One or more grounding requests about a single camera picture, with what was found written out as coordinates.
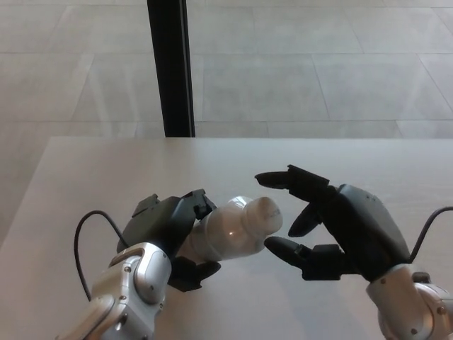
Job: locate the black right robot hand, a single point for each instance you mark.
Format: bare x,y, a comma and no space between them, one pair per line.
364,230

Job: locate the white screw cap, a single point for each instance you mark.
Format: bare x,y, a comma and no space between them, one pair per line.
265,216

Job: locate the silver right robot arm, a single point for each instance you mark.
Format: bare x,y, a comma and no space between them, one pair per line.
410,304

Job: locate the white plastic bottle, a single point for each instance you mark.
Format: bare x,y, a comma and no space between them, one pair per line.
223,230

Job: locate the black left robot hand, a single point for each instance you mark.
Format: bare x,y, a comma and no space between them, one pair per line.
155,223

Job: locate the black vertical window post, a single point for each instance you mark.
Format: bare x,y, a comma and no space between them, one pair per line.
171,71

